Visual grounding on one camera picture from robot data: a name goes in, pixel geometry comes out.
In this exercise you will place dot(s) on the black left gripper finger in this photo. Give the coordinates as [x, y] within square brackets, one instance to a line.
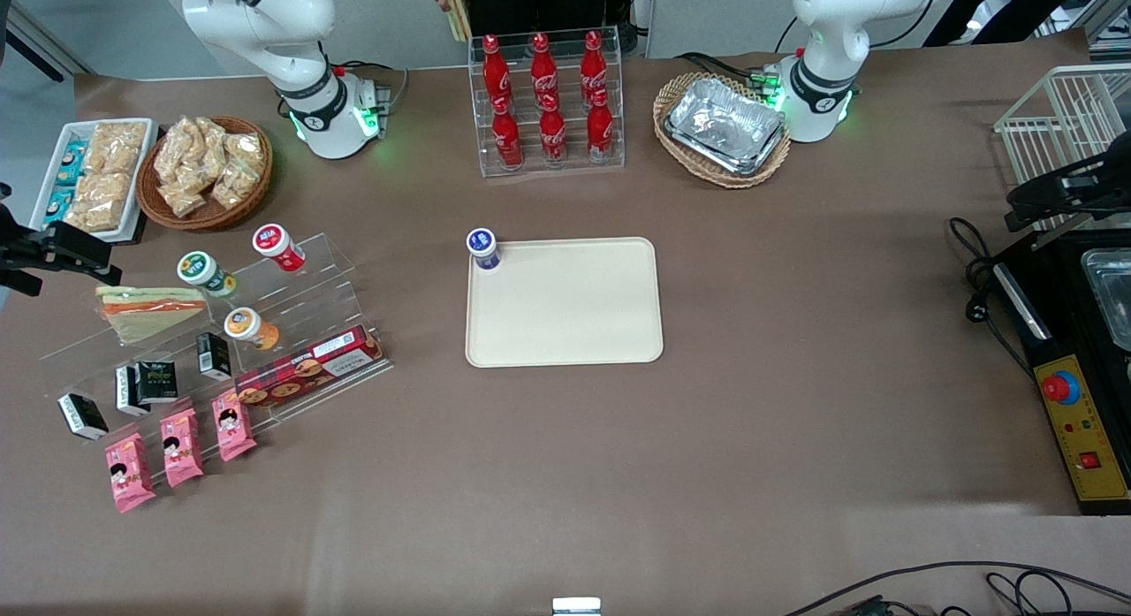
[1038, 216]
[1038, 194]

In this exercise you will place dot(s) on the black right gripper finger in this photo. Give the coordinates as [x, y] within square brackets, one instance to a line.
[84, 243]
[108, 275]

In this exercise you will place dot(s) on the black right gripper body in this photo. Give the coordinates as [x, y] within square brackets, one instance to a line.
[25, 249]

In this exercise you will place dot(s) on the triangle sandwich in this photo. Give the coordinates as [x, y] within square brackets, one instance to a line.
[150, 311]

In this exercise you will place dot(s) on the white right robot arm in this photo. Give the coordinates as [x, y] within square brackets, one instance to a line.
[300, 77]

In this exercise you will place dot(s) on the cream plastic tray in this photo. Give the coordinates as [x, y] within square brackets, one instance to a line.
[565, 302]

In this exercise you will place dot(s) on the wrapped rice cracker block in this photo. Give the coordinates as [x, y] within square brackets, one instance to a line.
[102, 188]
[117, 146]
[94, 215]

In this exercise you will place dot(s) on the small blue snack pack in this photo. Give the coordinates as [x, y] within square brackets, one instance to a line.
[72, 151]
[67, 172]
[56, 206]

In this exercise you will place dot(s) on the black sealing machine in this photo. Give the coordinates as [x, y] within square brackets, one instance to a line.
[1029, 271]

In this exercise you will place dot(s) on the white rectangular snack dish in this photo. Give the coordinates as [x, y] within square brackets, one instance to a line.
[132, 192]

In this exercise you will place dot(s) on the green lid yogurt cup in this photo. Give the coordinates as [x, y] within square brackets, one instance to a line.
[205, 273]

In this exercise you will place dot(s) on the metal pan in machine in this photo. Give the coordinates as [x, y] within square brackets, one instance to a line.
[1112, 289]

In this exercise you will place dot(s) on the clear bag of crackers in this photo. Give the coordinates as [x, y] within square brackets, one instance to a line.
[235, 185]
[183, 197]
[172, 149]
[246, 149]
[210, 143]

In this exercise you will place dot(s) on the brown wicker snack basket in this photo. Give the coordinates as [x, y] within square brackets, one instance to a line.
[208, 216]

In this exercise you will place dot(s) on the black green drink carton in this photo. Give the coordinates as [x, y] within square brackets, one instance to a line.
[158, 382]

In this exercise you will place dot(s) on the small black drink carton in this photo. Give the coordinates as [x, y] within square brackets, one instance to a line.
[213, 355]
[128, 391]
[82, 416]

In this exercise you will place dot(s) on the orange lid yogurt cup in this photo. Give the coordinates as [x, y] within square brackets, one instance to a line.
[250, 327]

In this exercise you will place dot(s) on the red lid yogurt cup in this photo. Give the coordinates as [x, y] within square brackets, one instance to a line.
[277, 247]

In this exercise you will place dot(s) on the red emergency stop button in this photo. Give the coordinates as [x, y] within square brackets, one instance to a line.
[1059, 388]

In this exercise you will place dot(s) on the pink snack pack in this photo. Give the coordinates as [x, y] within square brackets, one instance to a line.
[129, 472]
[233, 426]
[181, 447]

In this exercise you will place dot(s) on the clear acrylic stepped shelf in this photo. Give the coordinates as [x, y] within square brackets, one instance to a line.
[327, 271]

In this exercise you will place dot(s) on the red cookie box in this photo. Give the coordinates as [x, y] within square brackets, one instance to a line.
[309, 367]

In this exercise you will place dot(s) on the stacked aluminium foil containers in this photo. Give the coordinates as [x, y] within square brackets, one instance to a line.
[726, 125]

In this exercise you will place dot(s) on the light wicker basket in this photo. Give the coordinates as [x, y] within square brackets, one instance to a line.
[680, 156]

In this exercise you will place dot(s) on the blue lid yogurt cup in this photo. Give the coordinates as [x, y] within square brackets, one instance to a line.
[483, 247]

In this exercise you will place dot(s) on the red cola bottle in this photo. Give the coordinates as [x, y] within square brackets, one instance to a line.
[495, 68]
[553, 134]
[600, 128]
[593, 64]
[542, 66]
[507, 137]

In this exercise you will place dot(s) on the clear acrylic bottle rack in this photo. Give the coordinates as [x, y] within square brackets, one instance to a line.
[548, 161]

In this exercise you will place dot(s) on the person in black clothes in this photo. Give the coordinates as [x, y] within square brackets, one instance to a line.
[539, 6]

